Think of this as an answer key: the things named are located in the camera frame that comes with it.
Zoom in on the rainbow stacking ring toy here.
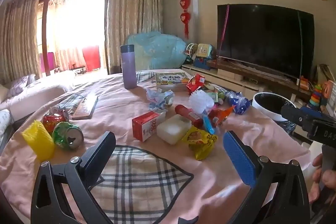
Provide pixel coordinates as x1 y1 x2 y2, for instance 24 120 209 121
308 84 323 109

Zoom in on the person's right hand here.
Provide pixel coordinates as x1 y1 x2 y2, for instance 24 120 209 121
310 153 336 205

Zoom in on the white television cabinet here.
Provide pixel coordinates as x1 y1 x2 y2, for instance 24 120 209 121
182 64 265 98

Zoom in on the beige patterned curtain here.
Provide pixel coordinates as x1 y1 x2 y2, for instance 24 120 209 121
0 0 41 83
106 0 164 75

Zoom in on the black television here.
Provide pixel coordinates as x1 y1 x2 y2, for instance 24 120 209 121
217 4 315 80

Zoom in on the red snack packet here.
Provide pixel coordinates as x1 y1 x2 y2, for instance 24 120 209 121
186 74 206 95

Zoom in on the crushed red can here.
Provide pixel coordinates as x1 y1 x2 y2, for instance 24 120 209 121
42 106 69 134

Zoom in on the wooden balcony door frame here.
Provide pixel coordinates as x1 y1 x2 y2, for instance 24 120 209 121
39 0 111 77

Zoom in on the blue toy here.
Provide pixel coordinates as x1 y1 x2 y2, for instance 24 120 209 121
194 56 210 70

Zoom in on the white bin with black bag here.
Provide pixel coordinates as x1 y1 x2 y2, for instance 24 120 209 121
252 92 298 135

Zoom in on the purple thermos bottle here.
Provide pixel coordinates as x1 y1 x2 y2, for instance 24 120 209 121
120 45 137 89

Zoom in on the crushed green can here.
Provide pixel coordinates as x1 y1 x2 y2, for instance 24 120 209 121
52 122 84 149

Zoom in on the yellow snack packet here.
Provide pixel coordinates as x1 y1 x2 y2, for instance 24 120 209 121
182 126 218 161

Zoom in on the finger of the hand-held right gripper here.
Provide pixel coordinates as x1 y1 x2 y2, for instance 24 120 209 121
280 104 315 133
301 106 336 123

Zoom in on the red and white carton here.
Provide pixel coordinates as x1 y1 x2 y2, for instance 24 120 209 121
132 110 166 142

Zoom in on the pink pole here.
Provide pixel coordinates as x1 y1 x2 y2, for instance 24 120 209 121
216 5 230 59

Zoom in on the red hanging heart decoration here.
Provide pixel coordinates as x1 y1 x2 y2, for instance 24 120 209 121
179 0 191 39

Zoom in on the orange snack packet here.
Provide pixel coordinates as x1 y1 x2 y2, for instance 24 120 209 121
209 105 236 127

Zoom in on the white round toy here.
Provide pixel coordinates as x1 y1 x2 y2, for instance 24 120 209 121
185 43 197 56

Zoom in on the green snack packet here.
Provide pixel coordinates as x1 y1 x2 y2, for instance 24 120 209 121
207 90 226 104

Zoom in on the light blue quilt bundle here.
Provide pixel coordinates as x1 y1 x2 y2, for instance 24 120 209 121
123 31 188 69

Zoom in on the crumpled clear plastic wrapper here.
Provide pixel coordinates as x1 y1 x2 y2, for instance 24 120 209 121
146 88 175 110

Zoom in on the floral pillow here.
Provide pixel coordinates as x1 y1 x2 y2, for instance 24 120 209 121
8 74 36 97

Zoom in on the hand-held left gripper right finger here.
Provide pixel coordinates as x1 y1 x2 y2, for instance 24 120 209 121
223 130 311 224

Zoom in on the pink blanket with plaid patches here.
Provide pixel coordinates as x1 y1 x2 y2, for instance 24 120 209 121
0 69 311 224

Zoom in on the red cloth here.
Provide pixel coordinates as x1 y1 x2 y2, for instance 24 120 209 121
82 46 101 72

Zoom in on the brown wooden television shelf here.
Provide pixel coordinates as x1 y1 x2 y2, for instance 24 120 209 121
207 56 313 98

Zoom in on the pink pig toy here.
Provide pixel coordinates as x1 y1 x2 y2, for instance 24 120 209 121
322 81 336 98

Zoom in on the wooden board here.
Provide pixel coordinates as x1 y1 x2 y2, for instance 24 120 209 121
71 94 99 120

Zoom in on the clear plastic bag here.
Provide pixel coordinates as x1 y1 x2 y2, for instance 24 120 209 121
316 64 336 83

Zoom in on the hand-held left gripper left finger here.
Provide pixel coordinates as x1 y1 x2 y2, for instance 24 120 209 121
31 131 116 224

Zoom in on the yellow and teal toy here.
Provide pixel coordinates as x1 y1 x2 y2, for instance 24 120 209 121
197 43 216 59

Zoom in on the red tube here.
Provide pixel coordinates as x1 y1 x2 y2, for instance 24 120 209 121
175 105 204 128

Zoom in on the blue snack packet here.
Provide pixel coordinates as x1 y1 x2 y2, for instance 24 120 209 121
225 91 250 115

